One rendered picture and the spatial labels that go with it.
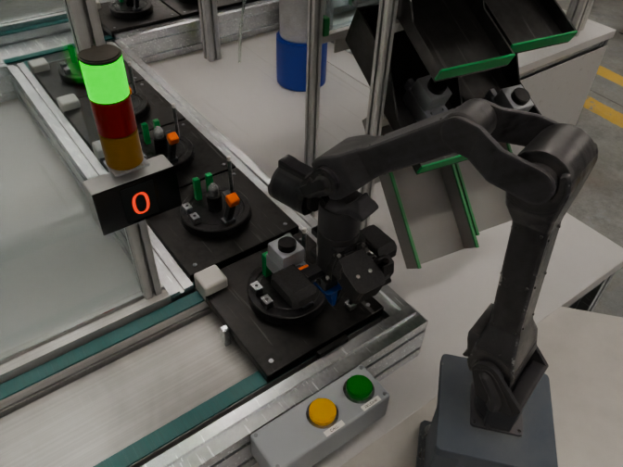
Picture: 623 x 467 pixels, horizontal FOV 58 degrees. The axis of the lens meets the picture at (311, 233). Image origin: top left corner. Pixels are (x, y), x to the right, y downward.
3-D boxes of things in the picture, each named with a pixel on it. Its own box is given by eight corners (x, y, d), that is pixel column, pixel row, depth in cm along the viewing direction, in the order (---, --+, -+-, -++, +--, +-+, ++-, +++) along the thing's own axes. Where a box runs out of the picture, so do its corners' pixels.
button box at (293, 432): (386, 414, 90) (391, 394, 85) (276, 492, 80) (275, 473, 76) (358, 383, 94) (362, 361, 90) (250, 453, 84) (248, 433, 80)
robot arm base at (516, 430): (522, 437, 70) (537, 412, 66) (469, 425, 71) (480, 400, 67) (519, 389, 75) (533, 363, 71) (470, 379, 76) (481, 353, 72)
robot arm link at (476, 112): (594, 158, 52) (551, 52, 49) (560, 200, 47) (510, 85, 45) (375, 210, 75) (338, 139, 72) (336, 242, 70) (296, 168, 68)
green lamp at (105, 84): (136, 97, 70) (129, 60, 67) (96, 108, 68) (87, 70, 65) (120, 81, 73) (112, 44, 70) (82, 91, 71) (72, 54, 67)
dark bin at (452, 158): (481, 156, 94) (504, 131, 87) (416, 175, 89) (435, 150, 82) (407, 28, 102) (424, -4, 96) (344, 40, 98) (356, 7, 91)
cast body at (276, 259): (309, 278, 94) (310, 247, 89) (286, 289, 92) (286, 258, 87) (280, 249, 99) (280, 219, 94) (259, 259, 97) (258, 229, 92)
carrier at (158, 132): (236, 172, 128) (233, 125, 119) (136, 211, 117) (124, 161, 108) (187, 125, 142) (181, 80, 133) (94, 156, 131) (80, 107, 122)
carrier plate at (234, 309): (383, 314, 98) (384, 306, 97) (267, 383, 88) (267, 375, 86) (303, 237, 112) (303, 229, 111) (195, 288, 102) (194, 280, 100)
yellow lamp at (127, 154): (149, 162, 77) (143, 132, 74) (114, 175, 75) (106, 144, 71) (134, 145, 80) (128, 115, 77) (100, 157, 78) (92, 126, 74)
